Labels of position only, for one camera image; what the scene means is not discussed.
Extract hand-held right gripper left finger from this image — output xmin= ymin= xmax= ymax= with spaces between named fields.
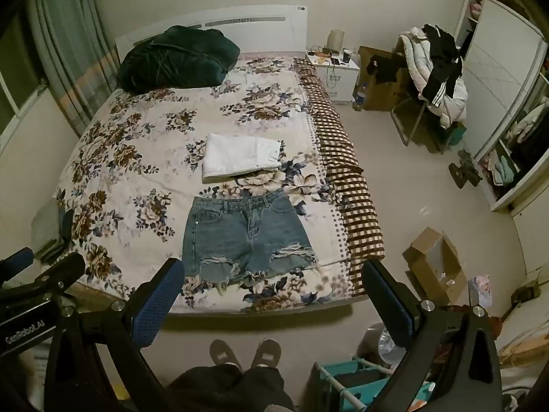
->
xmin=44 ymin=258 xmax=186 ymax=412

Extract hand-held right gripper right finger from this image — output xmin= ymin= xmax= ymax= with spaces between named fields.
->
xmin=362 ymin=258 xmax=503 ymax=412

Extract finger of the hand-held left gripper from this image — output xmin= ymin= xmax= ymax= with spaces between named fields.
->
xmin=0 ymin=247 xmax=34 ymax=285
xmin=36 ymin=208 xmax=86 ymax=293

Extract blue denim shorts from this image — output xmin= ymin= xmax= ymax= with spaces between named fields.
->
xmin=182 ymin=189 xmax=318 ymax=293

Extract person's legs in dark pants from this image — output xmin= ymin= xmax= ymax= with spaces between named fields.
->
xmin=165 ymin=364 xmax=295 ymax=412

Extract folded white pants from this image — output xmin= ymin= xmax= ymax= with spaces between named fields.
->
xmin=201 ymin=133 xmax=284 ymax=184

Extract grey folded cloth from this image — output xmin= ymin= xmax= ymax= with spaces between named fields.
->
xmin=32 ymin=201 xmax=73 ymax=263

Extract grey waste bin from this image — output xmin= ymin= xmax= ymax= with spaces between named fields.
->
xmin=359 ymin=322 xmax=403 ymax=366

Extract open cardboard box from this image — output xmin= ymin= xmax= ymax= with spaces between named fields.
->
xmin=402 ymin=226 xmax=468 ymax=306

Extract grey slipper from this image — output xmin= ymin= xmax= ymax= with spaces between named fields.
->
xmin=250 ymin=337 xmax=282 ymax=370
xmin=209 ymin=339 xmax=243 ymax=372

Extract teal storage rack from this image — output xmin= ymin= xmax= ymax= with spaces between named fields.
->
xmin=313 ymin=358 xmax=430 ymax=412

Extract floral bed blanket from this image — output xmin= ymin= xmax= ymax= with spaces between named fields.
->
xmin=55 ymin=54 xmax=366 ymax=315

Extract brown plaid bed sheet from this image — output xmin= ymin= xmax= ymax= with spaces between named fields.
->
xmin=295 ymin=57 xmax=385 ymax=299

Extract window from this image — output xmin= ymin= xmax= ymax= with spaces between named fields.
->
xmin=0 ymin=19 xmax=49 ymax=139

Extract green striped curtain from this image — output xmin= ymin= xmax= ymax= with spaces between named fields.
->
xmin=26 ymin=0 xmax=121 ymax=128

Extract metal chair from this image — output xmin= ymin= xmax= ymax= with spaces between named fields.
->
xmin=390 ymin=34 xmax=467 ymax=154

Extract dark green duvet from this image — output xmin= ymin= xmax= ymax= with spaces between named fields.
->
xmin=117 ymin=25 xmax=241 ymax=93

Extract plastic water bottle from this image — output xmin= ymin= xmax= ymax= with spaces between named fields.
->
xmin=353 ymin=81 xmax=369 ymax=111

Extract brown cardboard cabinet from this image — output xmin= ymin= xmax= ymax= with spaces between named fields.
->
xmin=358 ymin=45 xmax=426 ymax=113

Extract white nightstand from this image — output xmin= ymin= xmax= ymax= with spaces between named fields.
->
xmin=305 ymin=49 xmax=361 ymax=106

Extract black cloth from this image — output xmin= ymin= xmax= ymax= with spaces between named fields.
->
xmin=366 ymin=53 xmax=406 ymax=85

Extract white wardrobe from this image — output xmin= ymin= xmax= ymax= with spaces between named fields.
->
xmin=454 ymin=0 xmax=549 ymax=212

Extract white puffer jacket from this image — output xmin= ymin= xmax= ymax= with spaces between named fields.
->
xmin=400 ymin=26 xmax=469 ymax=128

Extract black striped clothing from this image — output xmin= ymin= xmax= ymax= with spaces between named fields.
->
xmin=422 ymin=23 xmax=465 ymax=108

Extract white bed headboard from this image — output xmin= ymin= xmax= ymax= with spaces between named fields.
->
xmin=115 ymin=4 xmax=310 ymax=57

